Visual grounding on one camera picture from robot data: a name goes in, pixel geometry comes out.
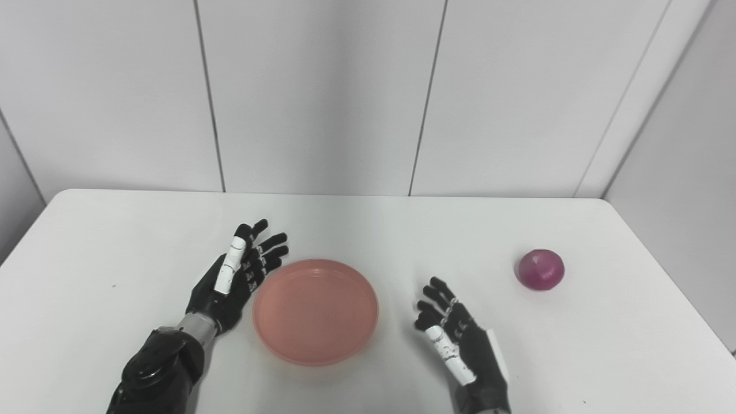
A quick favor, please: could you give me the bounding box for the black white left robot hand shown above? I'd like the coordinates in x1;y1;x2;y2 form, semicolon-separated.
185;218;290;336

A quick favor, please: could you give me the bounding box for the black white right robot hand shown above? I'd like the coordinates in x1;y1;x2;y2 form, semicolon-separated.
413;277;512;414

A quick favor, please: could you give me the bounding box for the pink round plate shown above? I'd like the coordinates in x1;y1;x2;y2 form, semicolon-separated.
252;259;380;367

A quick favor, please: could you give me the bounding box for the purple red onion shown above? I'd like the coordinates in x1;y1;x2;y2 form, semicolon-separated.
515;248;565;292

